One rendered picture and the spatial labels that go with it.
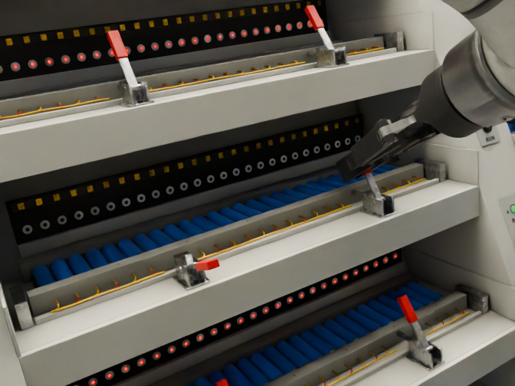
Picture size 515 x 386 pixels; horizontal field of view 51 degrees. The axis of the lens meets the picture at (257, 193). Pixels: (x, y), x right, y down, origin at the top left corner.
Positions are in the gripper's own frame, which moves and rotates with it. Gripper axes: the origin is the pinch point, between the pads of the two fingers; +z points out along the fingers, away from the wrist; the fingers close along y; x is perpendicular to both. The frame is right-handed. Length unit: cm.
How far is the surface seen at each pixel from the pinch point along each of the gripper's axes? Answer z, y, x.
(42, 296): 3.3, -41.0, -3.2
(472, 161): -2.4, 15.7, -4.9
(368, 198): 0.5, -1.0, -4.8
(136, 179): 11.4, -25.8, 8.4
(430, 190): 1.8, 10.5, -6.4
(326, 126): 11.1, 5.1, 8.9
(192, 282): -0.2, -26.9, -7.2
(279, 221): 4.3, -12.3, -3.6
